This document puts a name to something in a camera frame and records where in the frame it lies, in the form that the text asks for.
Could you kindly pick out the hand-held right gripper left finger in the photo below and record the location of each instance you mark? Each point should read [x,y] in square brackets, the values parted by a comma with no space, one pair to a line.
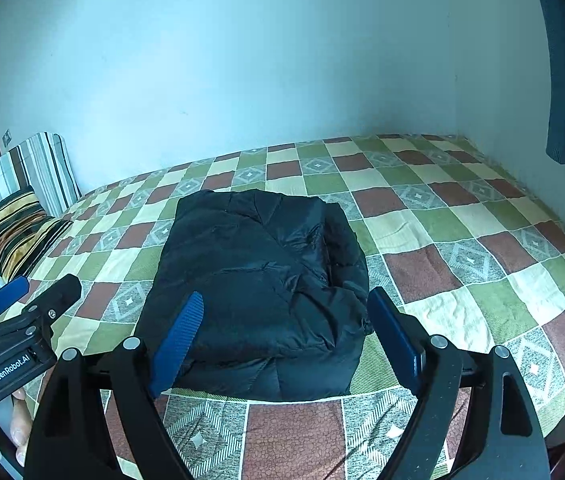
[177,345]

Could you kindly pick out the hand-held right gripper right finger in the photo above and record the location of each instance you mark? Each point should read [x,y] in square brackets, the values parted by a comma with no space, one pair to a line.
[395,340]

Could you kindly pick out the black quilted jacket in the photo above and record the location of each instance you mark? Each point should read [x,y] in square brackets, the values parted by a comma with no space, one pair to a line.
[252,270]

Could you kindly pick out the person's left hand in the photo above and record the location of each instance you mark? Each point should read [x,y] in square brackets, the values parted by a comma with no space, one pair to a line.
[20,425]

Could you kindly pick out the yellow black striped pillow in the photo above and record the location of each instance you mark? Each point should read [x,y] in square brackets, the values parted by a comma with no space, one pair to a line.
[12,235]

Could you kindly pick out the striped headboard cushion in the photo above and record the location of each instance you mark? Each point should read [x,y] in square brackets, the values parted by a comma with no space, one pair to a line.
[37,160]

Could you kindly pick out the checkered bedspread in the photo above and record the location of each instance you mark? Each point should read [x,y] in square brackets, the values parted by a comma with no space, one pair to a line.
[462,220]

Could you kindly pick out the wall switch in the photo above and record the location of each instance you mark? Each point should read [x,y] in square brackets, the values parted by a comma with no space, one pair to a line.
[7,137]

